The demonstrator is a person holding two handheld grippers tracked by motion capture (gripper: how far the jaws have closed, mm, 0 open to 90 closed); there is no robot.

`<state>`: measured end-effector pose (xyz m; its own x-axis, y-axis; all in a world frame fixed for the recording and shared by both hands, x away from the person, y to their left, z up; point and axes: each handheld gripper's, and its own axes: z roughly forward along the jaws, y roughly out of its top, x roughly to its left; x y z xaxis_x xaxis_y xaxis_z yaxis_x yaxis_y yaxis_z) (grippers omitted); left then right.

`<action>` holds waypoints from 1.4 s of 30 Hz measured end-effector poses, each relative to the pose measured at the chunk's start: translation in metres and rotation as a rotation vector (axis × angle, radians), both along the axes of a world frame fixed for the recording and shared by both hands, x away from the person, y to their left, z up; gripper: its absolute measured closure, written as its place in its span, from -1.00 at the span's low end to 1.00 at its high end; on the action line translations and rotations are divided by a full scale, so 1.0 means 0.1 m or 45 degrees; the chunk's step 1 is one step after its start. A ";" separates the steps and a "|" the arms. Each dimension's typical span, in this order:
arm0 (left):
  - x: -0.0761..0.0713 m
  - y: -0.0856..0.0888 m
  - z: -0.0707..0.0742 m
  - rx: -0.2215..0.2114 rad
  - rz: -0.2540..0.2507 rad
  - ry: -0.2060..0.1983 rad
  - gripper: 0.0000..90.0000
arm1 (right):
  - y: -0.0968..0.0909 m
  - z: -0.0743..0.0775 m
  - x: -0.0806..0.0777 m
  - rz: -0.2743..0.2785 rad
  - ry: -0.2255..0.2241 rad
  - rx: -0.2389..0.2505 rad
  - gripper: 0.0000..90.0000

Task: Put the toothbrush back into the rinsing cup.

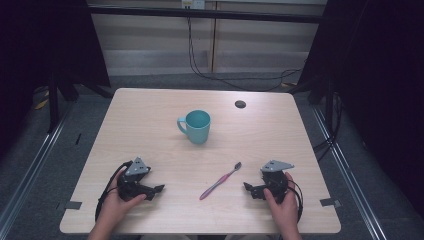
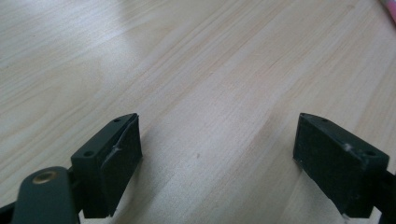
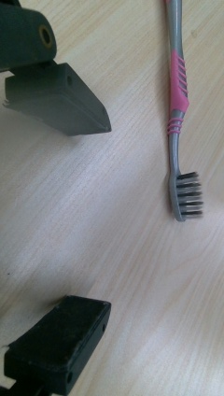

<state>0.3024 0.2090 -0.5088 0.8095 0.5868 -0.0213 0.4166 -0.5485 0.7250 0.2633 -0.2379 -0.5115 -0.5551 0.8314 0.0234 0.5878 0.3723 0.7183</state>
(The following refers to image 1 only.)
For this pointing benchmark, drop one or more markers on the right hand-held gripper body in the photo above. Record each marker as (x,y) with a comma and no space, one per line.
(275,181)

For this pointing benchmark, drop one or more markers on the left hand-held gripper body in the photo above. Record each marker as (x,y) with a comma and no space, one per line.
(130,190)

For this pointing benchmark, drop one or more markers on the person's left hand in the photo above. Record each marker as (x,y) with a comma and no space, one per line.
(115,206)

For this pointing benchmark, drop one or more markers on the person's right hand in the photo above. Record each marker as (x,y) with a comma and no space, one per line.
(285,208)

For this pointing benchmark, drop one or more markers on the pink and purple toothbrush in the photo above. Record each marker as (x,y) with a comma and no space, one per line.
(220,181)

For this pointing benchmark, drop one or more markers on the grey tape piece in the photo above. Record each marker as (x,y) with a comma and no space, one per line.
(330,202)
(73,205)

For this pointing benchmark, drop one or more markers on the dark round table grommet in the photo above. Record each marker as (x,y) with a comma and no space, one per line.
(240,104)

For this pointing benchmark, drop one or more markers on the black metal stand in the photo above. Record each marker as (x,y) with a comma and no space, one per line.
(328,100)
(53,103)

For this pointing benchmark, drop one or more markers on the yellow floor tape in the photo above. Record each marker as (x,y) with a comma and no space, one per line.
(41,104)

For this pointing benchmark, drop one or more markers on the black curtain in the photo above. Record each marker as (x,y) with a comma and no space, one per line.
(43,43)
(383,83)

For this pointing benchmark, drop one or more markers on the black horizontal beam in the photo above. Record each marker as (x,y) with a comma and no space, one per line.
(206,14)

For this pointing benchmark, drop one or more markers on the metal floor rail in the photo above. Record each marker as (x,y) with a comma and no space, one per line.
(353,186)
(30,173)

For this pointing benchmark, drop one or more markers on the white wall socket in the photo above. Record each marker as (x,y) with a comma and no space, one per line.
(193,3)

